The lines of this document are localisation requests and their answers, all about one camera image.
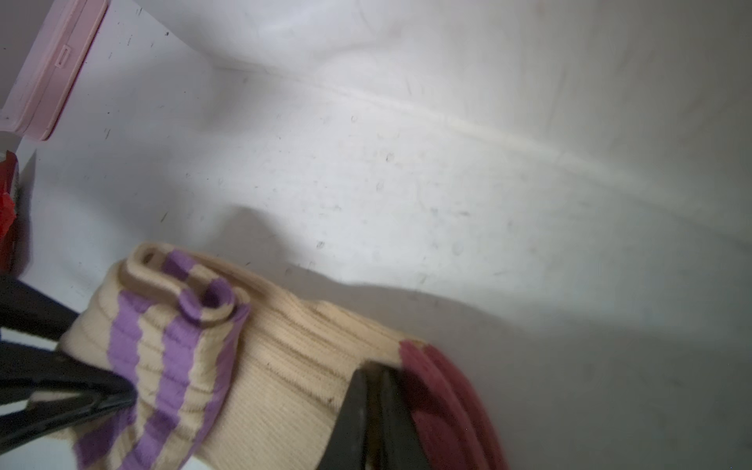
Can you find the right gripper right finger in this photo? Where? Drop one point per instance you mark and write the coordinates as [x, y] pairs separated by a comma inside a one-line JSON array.
[[401, 448]]

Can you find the white compartment organizer tray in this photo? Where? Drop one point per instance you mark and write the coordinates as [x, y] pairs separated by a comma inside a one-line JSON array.
[[653, 97]]

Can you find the pink rectangular case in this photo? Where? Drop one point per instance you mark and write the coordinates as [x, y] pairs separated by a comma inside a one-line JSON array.
[[44, 83]]

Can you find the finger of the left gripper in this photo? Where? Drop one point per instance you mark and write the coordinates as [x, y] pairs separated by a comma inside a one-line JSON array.
[[26, 310], [81, 393]]

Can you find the red snack chip bag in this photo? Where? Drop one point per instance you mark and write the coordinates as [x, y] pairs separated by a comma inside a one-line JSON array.
[[9, 209]]

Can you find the beige maroon striped sock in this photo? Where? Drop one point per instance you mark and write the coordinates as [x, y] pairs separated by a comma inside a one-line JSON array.
[[242, 374]]

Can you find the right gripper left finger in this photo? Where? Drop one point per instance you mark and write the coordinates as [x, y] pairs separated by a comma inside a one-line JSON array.
[[347, 446]]

